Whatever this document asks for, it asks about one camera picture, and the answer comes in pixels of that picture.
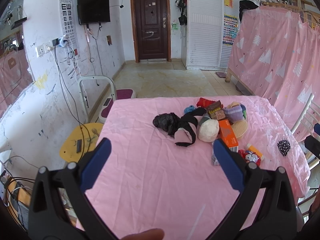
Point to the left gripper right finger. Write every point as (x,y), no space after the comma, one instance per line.
(265,207)

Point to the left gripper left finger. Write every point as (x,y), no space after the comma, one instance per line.
(48,218)

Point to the purple socks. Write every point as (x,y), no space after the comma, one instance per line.
(236,113)

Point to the orange cardboard box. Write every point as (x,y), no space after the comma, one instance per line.
(226,133)

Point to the brown snack packet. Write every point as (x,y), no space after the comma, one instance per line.
(215,111)

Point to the white paper ball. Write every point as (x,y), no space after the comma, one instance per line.
(208,131)

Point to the red striped knitted sock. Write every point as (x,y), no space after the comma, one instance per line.
(204,103)

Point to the blue knitted sock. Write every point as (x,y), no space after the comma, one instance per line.
(189,109)

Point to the black plastic bag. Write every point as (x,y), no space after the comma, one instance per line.
(168,122)

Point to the left hand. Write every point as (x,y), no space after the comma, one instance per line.
(152,234)

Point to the yellow glue stick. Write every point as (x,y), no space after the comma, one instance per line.
(251,148)

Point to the yellow stool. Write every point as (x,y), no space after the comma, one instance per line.
(82,139)

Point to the pink tree print curtain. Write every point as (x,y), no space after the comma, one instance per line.
(276,56)

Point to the pink bed sheet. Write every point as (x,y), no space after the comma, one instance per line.
(149,182)

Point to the black and pink garment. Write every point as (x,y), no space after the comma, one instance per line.
(187,127)

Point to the purple vibration plate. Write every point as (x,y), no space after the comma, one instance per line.
(122,94)

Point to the white louvered wardrobe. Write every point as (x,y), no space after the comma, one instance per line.
(205,50)

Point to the hanging black bags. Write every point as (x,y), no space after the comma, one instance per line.
(182,6)

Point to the eye chart poster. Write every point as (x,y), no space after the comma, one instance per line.
(68,24)

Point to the dark brown door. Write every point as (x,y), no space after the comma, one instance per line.
(150,26)

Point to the colourful wall chart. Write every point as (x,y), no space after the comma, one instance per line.
(230,29)

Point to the white metal frame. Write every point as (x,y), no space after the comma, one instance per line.
(92,90)

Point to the wall power socket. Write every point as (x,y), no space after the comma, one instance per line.
(43,49)

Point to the wall mounted television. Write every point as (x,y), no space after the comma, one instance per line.
(93,11)

